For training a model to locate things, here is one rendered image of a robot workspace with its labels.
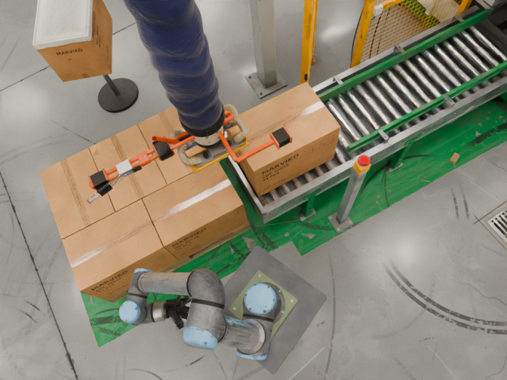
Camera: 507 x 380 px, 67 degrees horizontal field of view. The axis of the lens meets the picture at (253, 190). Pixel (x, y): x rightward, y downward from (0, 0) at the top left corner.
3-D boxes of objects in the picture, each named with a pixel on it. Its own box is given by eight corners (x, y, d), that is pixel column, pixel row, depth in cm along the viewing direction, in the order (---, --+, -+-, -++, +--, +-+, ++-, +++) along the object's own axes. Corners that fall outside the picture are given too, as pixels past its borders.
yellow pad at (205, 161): (241, 131, 214) (240, 127, 209) (250, 145, 210) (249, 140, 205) (186, 160, 209) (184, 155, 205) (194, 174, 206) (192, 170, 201)
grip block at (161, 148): (168, 141, 203) (164, 135, 198) (176, 154, 200) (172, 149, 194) (154, 148, 202) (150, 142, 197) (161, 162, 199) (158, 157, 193)
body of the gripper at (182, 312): (188, 293, 185) (164, 297, 185) (188, 307, 178) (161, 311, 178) (192, 304, 189) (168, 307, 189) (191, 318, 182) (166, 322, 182)
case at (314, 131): (304, 116, 284) (306, 81, 247) (333, 157, 269) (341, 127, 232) (231, 152, 277) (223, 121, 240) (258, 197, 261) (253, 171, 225)
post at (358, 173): (341, 215, 309) (364, 155, 217) (346, 222, 306) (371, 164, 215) (334, 219, 308) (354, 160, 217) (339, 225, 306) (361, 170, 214)
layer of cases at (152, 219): (195, 128, 336) (183, 100, 299) (248, 222, 298) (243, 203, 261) (66, 192, 321) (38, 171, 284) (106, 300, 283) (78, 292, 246)
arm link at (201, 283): (212, 263, 129) (129, 266, 179) (203, 301, 125) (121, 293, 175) (238, 272, 136) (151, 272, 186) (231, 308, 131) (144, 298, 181)
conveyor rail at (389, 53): (465, 23, 324) (475, 4, 307) (469, 27, 322) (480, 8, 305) (222, 147, 296) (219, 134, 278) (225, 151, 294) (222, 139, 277)
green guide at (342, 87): (476, 10, 309) (481, 1, 301) (485, 19, 305) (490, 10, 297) (305, 97, 290) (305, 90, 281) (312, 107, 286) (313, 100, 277)
